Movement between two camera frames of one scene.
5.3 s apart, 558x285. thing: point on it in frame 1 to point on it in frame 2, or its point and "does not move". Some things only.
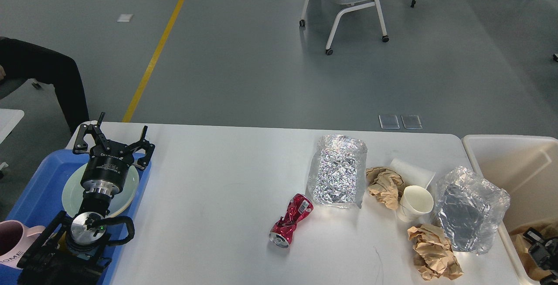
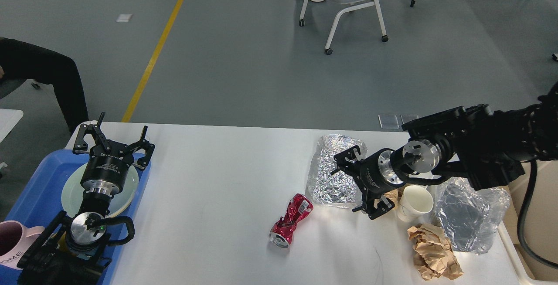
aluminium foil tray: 337,175 does not move
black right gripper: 545,254 to 379,173
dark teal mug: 63,244 does not move
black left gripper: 106,169 does not move
